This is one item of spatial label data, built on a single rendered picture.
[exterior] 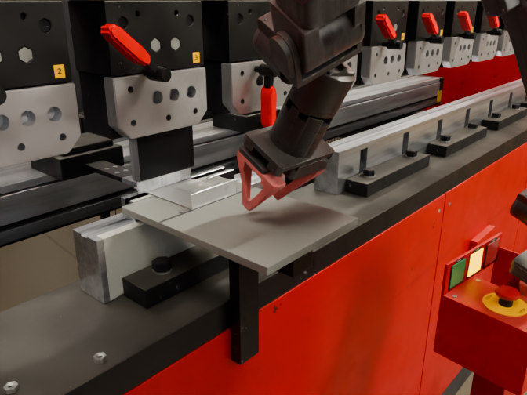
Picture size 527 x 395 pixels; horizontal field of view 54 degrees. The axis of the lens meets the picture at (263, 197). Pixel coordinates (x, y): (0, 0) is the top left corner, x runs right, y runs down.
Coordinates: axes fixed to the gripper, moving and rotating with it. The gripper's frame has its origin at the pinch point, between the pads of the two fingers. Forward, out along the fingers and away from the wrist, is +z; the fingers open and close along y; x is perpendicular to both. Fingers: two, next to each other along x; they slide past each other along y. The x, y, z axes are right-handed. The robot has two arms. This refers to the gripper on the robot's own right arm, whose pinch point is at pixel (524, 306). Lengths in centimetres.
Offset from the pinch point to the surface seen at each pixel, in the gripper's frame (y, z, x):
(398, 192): 32.3, -5.5, -0.8
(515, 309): -0.6, -5.6, 10.3
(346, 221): 16, -24, 43
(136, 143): 42, -25, 58
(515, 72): 79, 3, -158
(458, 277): 9.6, -4.9, 11.2
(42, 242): 218, 140, 11
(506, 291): 1.9, -7.8, 10.7
